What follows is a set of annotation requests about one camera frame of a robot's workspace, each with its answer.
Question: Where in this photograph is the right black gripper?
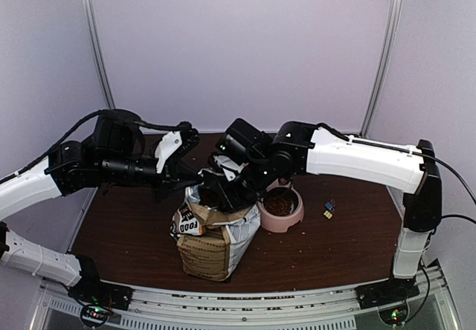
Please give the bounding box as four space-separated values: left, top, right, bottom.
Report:
216 160 275 217

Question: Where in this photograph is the dog food bag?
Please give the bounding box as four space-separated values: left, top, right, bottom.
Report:
170 185 260 282

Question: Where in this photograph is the pink double pet bowl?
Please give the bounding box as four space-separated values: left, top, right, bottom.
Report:
257 178 305 233

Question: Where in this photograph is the blue binder clip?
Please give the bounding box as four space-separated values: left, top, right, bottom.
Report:
325 200 335 212

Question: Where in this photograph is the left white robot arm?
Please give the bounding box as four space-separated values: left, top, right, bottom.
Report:
1 109 201 303

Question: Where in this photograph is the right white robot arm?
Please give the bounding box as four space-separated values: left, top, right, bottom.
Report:
199 118 442 302

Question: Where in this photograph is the brown dog kibble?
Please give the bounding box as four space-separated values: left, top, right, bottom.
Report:
263 198 294 217

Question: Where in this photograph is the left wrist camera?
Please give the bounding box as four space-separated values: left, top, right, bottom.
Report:
153 128 199 174

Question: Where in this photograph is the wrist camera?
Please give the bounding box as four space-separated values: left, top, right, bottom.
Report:
153 128 199 174
208 153 248 182

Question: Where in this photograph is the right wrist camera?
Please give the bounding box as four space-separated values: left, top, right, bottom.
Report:
208 153 248 182

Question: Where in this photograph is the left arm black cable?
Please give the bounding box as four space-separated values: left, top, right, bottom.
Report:
0 109 194 178

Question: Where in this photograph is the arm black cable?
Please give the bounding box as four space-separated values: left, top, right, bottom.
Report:
0 109 194 178
315 122 476 227

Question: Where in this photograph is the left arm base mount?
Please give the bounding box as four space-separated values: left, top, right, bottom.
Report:
65 282 134 329

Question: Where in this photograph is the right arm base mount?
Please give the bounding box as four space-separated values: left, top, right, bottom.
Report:
356 279 420 327

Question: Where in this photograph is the left aluminium frame post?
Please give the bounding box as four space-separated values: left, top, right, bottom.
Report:
82 0 116 109

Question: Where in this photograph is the aluminium frame post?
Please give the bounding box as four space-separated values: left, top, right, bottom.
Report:
82 0 116 109
360 0 403 137

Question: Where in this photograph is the right aluminium frame post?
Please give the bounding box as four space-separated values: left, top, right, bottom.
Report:
360 0 403 137

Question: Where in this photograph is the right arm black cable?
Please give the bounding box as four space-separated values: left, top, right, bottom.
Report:
315 122 476 227

